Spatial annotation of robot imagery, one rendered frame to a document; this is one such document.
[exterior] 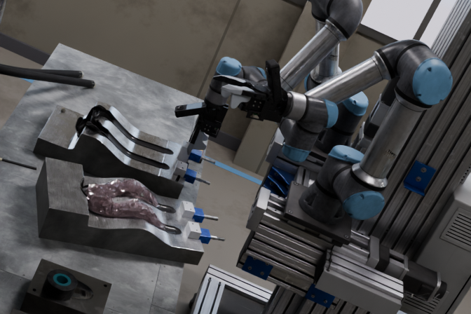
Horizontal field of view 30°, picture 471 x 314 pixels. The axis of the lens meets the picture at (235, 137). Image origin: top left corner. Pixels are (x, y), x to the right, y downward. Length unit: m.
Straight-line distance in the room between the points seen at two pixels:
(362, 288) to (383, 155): 0.44
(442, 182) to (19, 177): 1.35
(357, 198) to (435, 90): 0.39
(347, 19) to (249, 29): 2.12
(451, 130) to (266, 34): 2.30
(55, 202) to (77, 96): 0.89
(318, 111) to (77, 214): 0.75
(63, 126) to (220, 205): 1.80
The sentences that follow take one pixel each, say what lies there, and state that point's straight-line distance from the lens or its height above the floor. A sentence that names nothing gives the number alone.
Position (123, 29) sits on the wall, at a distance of 5.14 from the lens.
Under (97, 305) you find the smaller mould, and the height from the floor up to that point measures 0.87.
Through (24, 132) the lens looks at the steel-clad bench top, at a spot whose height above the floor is 0.80.
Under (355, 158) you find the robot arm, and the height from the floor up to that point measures 1.27.
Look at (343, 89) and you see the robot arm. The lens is 2.55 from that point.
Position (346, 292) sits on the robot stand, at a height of 0.91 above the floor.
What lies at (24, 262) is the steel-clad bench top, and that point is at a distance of 2.50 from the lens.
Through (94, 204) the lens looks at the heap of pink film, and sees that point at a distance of 2.66.
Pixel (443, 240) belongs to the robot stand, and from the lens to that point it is 2.98.
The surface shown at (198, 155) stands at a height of 0.93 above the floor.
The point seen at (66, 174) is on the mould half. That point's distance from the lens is 2.70.
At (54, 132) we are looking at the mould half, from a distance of 2.99.
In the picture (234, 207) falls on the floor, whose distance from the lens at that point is 4.71.
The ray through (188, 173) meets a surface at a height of 0.90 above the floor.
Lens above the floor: 2.34
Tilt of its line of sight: 26 degrees down
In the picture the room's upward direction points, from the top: 25 degrees clockwise
